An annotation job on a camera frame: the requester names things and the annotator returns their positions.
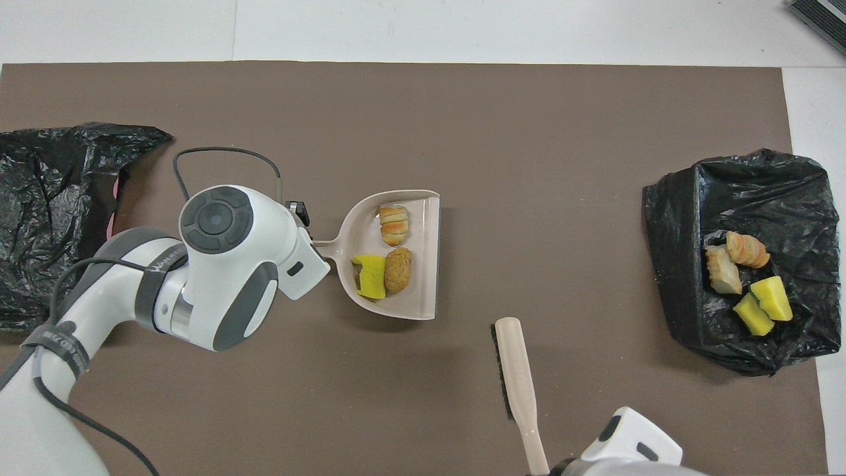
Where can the black bag-lined pink bin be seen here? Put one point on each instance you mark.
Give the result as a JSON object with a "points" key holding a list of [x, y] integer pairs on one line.
{"points": [[46, 198]]}

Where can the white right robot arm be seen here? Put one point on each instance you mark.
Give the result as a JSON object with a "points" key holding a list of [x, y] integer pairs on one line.
{"points": [[628, 436]]}

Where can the brown table mat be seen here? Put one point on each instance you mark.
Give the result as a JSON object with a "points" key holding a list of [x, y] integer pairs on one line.
{"points": [[529, 119]]}

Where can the black bag-lined trash bin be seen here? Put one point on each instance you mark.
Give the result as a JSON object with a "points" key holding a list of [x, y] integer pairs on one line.
{"points": [[780, 198]]}

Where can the toy croissant pastry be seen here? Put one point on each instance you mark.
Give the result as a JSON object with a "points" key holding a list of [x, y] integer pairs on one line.
{"points": [[394, 225], [747, 250], [724, 271]]}

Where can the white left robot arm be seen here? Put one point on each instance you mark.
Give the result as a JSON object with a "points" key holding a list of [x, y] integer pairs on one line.
{"points": [[225, 264]]}

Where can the brown toy bread roll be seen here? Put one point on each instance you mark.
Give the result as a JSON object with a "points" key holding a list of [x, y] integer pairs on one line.
{"points": [[398, 271]]}

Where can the beige plastic dustpan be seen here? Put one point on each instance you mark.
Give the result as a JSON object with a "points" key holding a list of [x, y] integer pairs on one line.
{"points": [[423, 264]]}

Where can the yellow green sponge piece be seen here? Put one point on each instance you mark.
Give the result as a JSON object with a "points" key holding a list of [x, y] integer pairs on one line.
{"points": [[753, 315], [371, 277]]}

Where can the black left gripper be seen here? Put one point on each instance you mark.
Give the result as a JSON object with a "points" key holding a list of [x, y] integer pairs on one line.
{"points": [[299, 213]]}

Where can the beige brush with black bristles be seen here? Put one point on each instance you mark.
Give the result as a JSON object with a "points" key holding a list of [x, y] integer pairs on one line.
{"points": [[519, 377]]}

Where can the dark grey ribbed object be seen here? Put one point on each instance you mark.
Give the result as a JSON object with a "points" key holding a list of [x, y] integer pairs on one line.
{"points": [[823, 16]]}

